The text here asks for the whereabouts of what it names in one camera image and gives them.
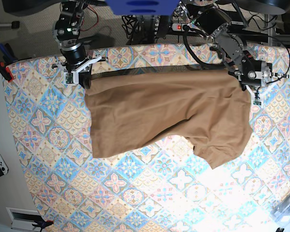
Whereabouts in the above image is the red black clamp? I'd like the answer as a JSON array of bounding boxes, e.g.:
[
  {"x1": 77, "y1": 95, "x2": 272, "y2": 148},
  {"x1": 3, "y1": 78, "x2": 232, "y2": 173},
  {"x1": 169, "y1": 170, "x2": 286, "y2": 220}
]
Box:
[{"x1": 0, "y1": 43, "x2": 15, "y2": 83}]

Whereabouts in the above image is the clear plastic box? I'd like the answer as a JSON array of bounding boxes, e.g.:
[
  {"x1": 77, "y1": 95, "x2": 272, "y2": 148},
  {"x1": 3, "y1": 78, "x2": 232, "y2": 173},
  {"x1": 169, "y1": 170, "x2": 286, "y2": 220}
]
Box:
[{"x1": 270, "y1": 194, "x2": 290, "y2": 227}]

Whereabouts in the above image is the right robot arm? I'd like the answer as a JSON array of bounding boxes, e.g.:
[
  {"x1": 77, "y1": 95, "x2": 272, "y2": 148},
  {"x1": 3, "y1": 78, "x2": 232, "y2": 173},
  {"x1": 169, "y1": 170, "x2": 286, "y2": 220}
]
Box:
[{"x1": 52, "y1": 0, "x2": 107, "y2": 89}]

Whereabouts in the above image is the black power strip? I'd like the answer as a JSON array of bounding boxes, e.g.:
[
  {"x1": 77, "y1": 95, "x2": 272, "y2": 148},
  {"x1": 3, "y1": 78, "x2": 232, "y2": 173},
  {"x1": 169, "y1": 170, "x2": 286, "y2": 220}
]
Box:
[{"x1": 171, "y1": 23, "x2": 187, "y2": 33}]

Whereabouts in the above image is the orange black clamp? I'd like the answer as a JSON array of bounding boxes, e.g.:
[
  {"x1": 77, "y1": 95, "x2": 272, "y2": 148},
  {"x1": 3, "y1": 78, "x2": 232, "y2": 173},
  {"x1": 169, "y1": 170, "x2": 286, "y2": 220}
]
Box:
[{"x1": 32, "y1": 218, "x2": 54, "y2": 230}]

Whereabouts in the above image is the brown t-shirt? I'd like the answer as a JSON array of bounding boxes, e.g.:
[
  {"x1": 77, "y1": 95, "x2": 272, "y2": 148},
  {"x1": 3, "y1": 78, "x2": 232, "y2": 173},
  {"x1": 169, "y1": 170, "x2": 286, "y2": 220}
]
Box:
[{"x1": 85, "y1": 70, "x2": 252, "y2": 168}]

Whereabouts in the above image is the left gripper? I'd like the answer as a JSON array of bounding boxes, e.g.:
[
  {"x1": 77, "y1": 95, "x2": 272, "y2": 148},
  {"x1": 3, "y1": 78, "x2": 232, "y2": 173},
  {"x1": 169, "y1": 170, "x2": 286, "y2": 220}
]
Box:
[{"x1": 240, "y1": 71, "x2": 289, "y2": 106}]

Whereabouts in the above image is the white tray box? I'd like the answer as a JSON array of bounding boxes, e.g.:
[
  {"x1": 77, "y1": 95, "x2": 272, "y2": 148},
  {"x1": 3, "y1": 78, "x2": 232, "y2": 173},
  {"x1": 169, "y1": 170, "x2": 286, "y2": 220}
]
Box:
[{"x1": 6, "y1": 207, "x2": 42, "y2": 232}]

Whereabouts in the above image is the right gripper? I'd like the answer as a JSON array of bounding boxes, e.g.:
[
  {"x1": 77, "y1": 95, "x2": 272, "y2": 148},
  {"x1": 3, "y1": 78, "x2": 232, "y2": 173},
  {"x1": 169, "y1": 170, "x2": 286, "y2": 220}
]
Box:
[{"x1": 52, "y1": 55, "x2": 108, "y2": 88}]

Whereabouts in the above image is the blue plate overhead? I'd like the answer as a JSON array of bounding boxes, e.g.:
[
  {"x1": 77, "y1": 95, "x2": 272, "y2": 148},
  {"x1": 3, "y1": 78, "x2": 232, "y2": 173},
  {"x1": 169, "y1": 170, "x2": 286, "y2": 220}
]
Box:
[{"x1": 106, "y1": 0, "x2": 179, "y2": 15}]

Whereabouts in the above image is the patterned tablecloth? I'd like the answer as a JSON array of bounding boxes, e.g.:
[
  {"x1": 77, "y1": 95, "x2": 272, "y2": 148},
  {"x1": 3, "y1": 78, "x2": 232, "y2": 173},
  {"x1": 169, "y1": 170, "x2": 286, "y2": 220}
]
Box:
[{"x1": 3, "y1": 45, "x2": 290, "y2": 232}]

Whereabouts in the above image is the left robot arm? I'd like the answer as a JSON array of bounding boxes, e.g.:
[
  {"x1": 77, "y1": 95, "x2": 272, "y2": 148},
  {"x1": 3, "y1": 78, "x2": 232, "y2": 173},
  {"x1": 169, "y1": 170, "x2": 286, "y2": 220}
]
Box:
[{"x1": 175, "y1": 0, "x2": 288, "y2": 106}]

